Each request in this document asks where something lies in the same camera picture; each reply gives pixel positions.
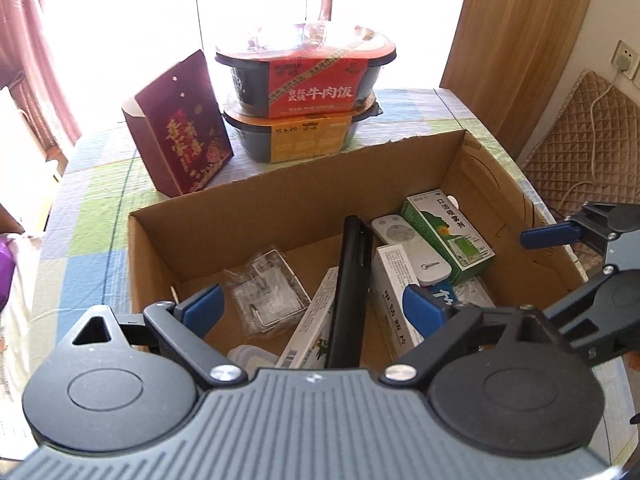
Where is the brown cardboard box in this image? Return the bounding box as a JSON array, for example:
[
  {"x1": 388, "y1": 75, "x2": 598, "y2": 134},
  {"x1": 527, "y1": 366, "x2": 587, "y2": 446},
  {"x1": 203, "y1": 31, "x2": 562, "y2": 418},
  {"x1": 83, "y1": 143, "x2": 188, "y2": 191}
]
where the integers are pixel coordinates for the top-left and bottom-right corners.
[{"x1": 128, "y1": 131, "x2": 584, "y2": 312}]

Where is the long white barcode box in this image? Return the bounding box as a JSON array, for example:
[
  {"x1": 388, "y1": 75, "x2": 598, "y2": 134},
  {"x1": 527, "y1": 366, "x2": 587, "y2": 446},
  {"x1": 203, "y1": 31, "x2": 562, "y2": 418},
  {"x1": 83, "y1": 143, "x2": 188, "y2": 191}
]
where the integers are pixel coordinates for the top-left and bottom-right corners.
[{"x1": 276, "y1": 266, "x2": 338, "y2": 370}]

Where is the dark red gift box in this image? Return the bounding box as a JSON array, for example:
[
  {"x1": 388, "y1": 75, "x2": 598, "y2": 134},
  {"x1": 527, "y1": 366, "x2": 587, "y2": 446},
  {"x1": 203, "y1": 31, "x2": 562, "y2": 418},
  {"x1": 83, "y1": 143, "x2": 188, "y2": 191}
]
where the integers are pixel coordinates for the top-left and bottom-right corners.
[{"x1": 122, "y1": 50, "x2": 233, "y2": 197}]

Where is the brown quilted cushion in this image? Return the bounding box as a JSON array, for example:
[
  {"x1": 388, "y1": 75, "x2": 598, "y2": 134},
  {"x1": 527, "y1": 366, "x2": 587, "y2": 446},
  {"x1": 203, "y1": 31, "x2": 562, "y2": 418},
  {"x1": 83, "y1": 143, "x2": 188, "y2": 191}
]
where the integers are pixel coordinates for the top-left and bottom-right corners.
[{"x1": 519, "y1": 69, "x2": 640, "y2": 276}]

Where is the white wall socket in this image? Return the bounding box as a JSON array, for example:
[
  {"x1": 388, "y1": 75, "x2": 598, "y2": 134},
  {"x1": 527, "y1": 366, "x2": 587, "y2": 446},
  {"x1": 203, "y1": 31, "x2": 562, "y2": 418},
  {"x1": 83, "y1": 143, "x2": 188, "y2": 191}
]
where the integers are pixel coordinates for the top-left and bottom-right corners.
[{"x1": 611, "y1": 40, "x2": 639, "y2": 80}]

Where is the maroon curtain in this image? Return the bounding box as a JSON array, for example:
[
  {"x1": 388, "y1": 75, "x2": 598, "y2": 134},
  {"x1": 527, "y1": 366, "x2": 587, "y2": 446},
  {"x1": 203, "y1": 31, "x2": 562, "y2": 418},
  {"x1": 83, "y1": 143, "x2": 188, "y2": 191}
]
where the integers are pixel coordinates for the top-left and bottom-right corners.
[{"x1": 1, "y1": 0, "x2": 81, "y2": 170}]

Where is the white red label box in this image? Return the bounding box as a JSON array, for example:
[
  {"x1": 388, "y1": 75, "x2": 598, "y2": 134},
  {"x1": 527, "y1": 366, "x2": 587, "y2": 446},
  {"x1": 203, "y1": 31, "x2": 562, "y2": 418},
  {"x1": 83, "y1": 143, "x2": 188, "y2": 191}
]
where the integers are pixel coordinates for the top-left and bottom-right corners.
[{"x1": 370, "y1": 245, "x2": 423, "y2": 358}]

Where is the white square night light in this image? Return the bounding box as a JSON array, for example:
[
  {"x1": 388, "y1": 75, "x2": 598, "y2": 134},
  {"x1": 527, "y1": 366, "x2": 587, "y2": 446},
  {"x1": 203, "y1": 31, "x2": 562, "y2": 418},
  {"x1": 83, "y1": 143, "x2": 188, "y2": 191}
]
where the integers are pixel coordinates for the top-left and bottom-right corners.
[{"x1": 227, "y1": 344, "x2": 279, "y2": 378}]

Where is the wooden door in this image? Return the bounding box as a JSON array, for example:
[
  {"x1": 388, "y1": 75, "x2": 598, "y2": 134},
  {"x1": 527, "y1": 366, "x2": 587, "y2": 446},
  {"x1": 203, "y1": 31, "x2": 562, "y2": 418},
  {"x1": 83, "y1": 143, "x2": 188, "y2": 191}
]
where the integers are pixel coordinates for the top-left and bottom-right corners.
[{"x1": 440, "y1": 0, "x2": 590, "y2": 157}]

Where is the black cylinder tube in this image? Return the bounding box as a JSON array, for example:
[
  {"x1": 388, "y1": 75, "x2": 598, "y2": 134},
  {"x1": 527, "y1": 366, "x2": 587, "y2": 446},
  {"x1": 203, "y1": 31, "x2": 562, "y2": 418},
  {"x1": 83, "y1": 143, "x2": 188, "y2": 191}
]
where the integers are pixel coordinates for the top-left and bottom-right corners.
[{"x1": 326, "y1": 214, "x2": 373, "y2": 368}]

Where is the red instant meal bowl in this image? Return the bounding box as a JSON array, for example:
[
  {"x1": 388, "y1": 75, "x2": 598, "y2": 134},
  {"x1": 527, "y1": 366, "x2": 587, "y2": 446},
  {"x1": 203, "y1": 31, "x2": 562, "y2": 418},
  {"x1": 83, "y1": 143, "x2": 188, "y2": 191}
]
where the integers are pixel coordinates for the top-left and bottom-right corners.
[{"x1": 215, "y1": 21, "x2": 396, "y2": 119}]

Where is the green white medicine box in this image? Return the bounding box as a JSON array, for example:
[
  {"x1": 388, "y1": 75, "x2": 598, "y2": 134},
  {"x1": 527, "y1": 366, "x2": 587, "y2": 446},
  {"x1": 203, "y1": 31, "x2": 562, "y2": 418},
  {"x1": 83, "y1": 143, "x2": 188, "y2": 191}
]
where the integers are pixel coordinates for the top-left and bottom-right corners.
[{"x1": 401, "y1": 190, "x2": 496, "y2": 285}]

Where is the clear plastic hook package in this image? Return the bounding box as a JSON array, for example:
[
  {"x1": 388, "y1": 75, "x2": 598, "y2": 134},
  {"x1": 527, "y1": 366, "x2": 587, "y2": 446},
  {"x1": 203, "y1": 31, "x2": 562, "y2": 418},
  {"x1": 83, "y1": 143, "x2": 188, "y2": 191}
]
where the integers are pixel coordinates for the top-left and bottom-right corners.
[{"x1": 224, "y1": 247, "x2": 311, "y2": 338}]

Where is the white remote control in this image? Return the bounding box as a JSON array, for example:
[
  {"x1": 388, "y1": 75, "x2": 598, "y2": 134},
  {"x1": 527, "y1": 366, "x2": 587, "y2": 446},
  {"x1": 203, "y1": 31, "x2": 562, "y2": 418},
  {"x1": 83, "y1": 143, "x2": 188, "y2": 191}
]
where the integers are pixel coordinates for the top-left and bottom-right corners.
[{"x1": 371, "y1": 214, "x2": 451, "y2": 286}]

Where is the yellow instant meal bowl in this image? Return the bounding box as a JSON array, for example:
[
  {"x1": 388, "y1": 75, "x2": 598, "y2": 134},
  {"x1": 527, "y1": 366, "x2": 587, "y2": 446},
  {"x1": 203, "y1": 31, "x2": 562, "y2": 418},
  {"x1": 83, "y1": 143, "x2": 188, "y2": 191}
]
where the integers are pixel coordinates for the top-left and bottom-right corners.
[{"x1": 222, "y1": 99, "x2": 383, "y2": 164}]

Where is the blue white toothpaste box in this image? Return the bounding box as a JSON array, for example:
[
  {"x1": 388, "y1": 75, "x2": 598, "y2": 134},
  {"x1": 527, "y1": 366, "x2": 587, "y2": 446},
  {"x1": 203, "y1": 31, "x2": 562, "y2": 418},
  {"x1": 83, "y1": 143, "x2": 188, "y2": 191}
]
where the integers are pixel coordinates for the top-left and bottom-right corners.
[{"x1": 432, "y1": 275, "x2": 497, "y2": 311}]

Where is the white power cable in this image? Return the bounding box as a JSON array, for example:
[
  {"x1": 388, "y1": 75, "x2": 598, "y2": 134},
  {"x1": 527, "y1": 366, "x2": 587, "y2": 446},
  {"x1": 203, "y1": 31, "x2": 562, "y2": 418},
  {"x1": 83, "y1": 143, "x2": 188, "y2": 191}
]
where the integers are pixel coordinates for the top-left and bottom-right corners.
[{"x1": 554, "y1": 62, "x2": 629, "y2": 216}]

